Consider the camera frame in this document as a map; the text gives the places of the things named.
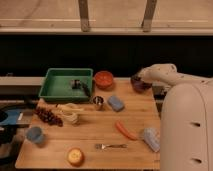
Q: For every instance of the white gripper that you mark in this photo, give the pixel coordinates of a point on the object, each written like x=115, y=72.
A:
x=144, y=75

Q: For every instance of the black eraser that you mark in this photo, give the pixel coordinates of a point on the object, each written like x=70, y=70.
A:
x=137, y=79

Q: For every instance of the purple bowl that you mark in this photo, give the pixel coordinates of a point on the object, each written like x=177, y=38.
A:
x=139, y=87

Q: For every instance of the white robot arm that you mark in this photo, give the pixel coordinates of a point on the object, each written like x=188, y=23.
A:
x=186, y=130

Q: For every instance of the orange bowl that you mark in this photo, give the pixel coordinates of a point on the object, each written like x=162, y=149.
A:
x=103, y=79

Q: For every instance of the blue sponge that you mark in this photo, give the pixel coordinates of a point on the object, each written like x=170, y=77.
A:
x=116, y=104

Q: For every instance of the small metal cup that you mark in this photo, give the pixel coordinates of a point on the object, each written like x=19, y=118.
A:
x=98, y=102

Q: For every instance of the orange carrot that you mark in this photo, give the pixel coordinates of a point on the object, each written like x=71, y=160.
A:
x=119, y=126

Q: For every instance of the black brush in tray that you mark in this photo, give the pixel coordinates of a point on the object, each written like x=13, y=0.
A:
x=77, y=84

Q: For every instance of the yellow banana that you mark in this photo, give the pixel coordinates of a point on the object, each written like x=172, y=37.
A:
x=70, y=108

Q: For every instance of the silver fork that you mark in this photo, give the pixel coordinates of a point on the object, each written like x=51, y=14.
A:
x=104, y=146

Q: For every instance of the green plastic tray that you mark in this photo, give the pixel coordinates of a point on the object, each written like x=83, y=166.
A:
x=56, y=86

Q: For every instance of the yellow apple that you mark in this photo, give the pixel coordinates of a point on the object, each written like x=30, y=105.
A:
x=75, y=157

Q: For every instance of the bunch of dark grapes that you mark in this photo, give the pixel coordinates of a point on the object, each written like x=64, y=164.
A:
x=48, y=117

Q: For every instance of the blue black machine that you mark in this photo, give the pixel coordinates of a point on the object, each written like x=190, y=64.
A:
x=14, y=119

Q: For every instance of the right window post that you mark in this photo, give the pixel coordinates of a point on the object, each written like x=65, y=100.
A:
x=148, y=15

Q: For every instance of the window post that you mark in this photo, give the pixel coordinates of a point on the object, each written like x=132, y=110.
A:
x=148, y=15
x=84, y=15

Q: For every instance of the left window post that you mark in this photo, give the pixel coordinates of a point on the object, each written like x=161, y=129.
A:
x=84, y=15

